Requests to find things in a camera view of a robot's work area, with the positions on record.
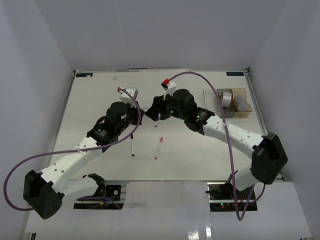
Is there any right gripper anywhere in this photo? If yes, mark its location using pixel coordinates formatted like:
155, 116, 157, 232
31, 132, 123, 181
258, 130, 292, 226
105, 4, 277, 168
145, 92, 187, 122

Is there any black marker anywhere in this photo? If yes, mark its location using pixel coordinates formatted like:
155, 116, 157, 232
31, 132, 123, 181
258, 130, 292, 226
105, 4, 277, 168
130, 134, 135, 157

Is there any pink marker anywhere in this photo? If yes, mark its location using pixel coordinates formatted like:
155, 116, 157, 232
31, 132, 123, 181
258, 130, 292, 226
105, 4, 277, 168
154, 136, 164, 160

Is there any large tape roll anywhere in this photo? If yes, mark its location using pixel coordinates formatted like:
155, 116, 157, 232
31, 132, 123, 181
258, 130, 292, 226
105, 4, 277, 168
221, 91, 233, 108

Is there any paper clip jar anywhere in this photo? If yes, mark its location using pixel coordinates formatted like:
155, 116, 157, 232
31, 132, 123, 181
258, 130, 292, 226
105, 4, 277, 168
237, 102, 252, 112
234, 93, 247, 104

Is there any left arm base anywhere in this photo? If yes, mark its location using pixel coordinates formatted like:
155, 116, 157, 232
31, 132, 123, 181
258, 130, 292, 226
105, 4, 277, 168
73, 185, 127, 210

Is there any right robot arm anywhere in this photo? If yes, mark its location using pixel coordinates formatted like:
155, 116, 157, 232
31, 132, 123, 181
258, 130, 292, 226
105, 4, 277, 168
145, 89, 288, 200

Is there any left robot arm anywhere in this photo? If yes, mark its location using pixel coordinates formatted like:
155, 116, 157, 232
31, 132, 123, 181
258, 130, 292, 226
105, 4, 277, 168
23, 101, 144, 220

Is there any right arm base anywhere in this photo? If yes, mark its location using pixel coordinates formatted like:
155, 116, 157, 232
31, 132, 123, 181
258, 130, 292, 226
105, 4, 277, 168
205, 182, 258, 213

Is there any clear bin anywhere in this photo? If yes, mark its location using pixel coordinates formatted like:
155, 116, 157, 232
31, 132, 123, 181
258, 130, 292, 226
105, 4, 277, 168
202, 89, 220, 112

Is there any left blue label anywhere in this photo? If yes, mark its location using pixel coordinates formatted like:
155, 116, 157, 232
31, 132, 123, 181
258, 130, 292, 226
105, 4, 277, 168
75, 73, 93, 78

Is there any blue label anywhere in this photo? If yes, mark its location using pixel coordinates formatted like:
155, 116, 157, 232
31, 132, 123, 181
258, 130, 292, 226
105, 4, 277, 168
226, 71, 244, 77
75, 73, 93, 78

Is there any right blue label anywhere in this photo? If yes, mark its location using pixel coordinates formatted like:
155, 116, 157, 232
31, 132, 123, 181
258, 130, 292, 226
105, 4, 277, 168
226, 71, 244, 77

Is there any amber bin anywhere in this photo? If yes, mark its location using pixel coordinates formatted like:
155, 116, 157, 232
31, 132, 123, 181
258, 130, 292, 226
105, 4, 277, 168
229, 88, 252, 118

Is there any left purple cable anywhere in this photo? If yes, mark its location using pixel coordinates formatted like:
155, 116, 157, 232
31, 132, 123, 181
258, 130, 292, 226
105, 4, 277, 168
4, 87, 141, 210

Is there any purple cable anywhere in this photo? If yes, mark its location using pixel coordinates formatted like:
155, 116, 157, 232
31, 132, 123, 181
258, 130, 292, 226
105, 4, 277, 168
4, 87, 141, 210
169, 71, 267, 222

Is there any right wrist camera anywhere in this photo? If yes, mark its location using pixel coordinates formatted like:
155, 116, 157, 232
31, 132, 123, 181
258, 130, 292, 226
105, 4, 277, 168
161, 79, 177, 100

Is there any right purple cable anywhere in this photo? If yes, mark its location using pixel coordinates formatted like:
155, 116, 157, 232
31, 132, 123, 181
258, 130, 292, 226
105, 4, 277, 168
169, 71, 267, 222

